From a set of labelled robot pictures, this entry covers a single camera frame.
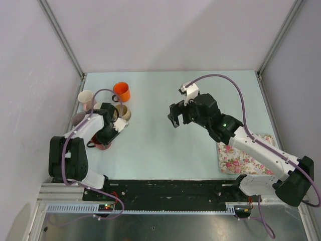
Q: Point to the purple mug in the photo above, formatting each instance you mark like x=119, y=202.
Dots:
x=78, y=118

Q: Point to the orange mug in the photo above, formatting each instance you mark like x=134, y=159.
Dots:
x=122, y=92

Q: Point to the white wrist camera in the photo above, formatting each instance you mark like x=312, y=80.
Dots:
x=190, y=91
x=120, y=124

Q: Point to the pink mug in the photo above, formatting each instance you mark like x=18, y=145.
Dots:
x=86, y=98

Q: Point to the front aluminium frame rail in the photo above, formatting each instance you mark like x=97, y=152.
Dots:
x=59, y=192

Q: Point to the floral tray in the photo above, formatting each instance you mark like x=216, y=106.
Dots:
x=233, y=161

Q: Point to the aluminium frame post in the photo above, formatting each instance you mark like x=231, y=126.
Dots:
x=61, y=36
x=285, y=27

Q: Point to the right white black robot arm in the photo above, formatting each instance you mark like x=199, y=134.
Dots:
x=292, y=175

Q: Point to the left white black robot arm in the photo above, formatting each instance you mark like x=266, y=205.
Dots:
x=67, y=153

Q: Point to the dark green mug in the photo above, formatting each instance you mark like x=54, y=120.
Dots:
x=97, y=106

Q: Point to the grey cable duct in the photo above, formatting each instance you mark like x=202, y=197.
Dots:
x=105, y=209

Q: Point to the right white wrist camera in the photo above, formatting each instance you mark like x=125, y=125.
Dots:
x=190, y=91

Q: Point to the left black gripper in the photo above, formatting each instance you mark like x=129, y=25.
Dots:
x=106, y=140

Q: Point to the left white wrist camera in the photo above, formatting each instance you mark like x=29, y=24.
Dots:
x=120, y=124

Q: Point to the cream mug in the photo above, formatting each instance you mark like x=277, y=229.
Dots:
x=123, y=112

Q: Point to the left aluminium frame post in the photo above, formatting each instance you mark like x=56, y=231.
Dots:
x=61, y=36

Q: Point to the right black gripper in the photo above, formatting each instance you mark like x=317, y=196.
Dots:
x=178, y=109

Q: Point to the right aluminium frame post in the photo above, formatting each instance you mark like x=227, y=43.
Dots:
x=285, y=27

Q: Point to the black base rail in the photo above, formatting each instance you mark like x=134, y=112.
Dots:
x=176, y=195

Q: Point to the red round object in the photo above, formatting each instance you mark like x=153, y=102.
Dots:
x=94, y=143

